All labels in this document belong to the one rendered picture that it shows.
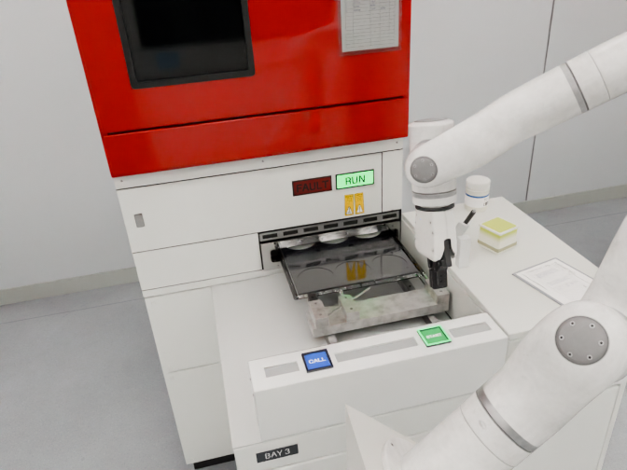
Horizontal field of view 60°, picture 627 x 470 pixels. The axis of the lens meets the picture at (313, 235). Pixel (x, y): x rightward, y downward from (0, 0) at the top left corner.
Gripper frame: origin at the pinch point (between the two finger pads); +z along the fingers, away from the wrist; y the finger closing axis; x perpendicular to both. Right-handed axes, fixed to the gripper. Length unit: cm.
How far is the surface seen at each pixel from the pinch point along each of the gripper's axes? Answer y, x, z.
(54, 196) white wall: -213, -122, 6
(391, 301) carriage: -30.2, -0.1, 17.6
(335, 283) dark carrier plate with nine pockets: -39.8, -12.5, 13.4
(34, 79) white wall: -200, -115, -53
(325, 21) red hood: -43, -8, -54
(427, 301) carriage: -27.3, 8.8, 18.2
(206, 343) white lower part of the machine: -68, -51, 37
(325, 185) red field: -57, -9, -10
